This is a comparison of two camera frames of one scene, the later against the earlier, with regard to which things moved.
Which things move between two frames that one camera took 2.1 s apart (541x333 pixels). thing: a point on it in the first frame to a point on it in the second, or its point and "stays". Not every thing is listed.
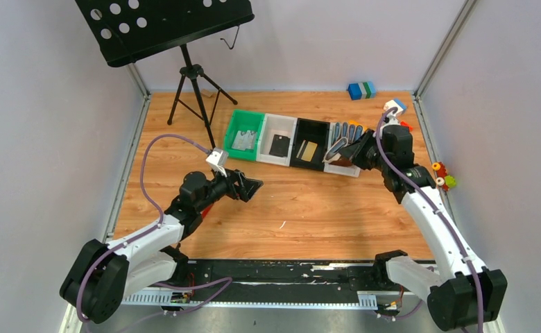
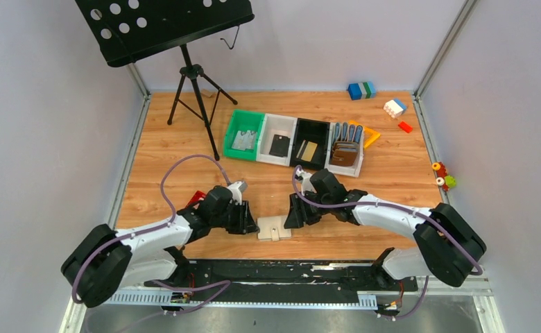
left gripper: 237,184 to 241,218
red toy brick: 405,124 stays
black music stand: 127,30 stays
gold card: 308,151 stays
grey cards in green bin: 245,139 stays
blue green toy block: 365,90 stays
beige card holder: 333,154 to 272,228
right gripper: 357,150 to 301,213
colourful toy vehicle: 443,180 stays
